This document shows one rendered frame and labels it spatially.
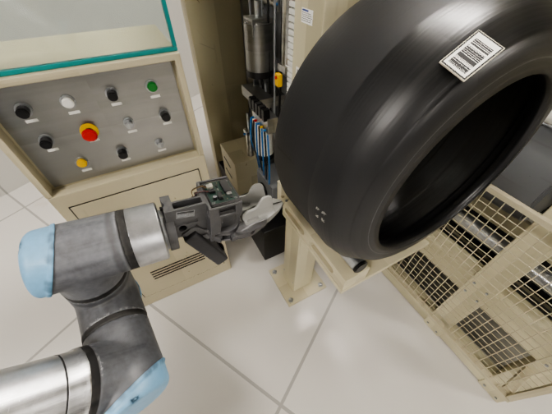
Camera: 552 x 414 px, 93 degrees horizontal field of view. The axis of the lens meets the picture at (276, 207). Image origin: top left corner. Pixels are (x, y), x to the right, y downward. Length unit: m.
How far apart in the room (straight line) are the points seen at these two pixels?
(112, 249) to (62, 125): 0.72
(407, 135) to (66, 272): 0.47
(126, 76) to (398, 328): 1.70
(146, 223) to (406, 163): 0.38
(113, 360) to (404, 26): 0.60
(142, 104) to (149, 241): 0.70
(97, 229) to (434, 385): 1.61
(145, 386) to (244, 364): 1.16
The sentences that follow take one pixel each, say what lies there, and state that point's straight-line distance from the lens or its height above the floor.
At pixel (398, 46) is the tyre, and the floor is 1.41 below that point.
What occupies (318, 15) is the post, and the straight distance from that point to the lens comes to 0.75.
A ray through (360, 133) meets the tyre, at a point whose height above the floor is 1.32.
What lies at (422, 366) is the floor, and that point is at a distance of 1.73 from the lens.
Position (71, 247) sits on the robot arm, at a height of 1.26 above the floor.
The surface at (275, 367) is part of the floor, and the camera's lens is 1.56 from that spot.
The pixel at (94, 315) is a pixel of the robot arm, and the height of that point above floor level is 1.14.
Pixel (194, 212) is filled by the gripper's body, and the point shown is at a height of 1.24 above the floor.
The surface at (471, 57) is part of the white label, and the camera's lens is 0.44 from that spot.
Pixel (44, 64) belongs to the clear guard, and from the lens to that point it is 0.99.
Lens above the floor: 1.52
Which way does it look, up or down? 47 degrees down
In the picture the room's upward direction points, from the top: straight up
